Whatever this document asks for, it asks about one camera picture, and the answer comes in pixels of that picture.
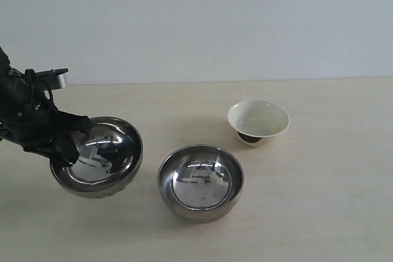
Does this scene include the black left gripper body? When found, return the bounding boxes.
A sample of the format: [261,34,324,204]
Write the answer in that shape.
[1,71,58,147]

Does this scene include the ribbed steel bowl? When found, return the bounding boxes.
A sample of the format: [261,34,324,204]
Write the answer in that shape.
[50,117,143,199]

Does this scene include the smooth steel bowl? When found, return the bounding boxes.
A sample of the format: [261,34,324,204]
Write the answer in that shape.
[157,144,244,223]

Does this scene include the white ceramic bowl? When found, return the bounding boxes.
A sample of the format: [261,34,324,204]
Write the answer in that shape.
[227,99,290,147]

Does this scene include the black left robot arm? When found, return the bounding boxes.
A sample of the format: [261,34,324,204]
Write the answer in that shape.
[1,52,93,168]

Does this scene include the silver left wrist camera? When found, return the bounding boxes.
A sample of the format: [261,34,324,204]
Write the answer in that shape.
[36,68,69,90]

